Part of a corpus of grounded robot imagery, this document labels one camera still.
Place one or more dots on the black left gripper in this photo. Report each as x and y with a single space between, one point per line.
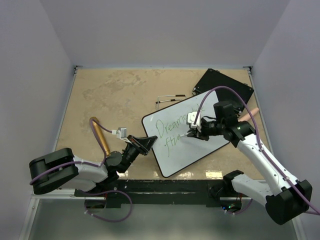
143 145

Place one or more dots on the gold toy microphone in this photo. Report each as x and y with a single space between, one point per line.
99 136

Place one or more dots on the black wire whiteboard stand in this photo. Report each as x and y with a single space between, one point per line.
168 98

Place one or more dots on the white whiteboard black frame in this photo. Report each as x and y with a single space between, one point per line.
173 151

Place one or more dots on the black ribbed board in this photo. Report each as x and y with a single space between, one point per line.
213 78

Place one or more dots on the pink beige cylinder toy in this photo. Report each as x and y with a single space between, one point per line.
247 116

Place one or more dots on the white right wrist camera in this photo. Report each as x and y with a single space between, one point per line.
194 121

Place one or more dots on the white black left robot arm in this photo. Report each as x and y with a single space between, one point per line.
63 169

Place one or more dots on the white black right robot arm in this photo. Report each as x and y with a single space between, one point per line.
284 196

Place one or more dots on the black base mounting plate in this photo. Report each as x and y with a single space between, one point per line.
210 193

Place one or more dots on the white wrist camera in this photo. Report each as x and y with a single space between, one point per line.
194 121
121 133

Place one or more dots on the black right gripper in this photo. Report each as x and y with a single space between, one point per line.
201 135

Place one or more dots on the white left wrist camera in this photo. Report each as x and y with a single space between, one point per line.
121 133

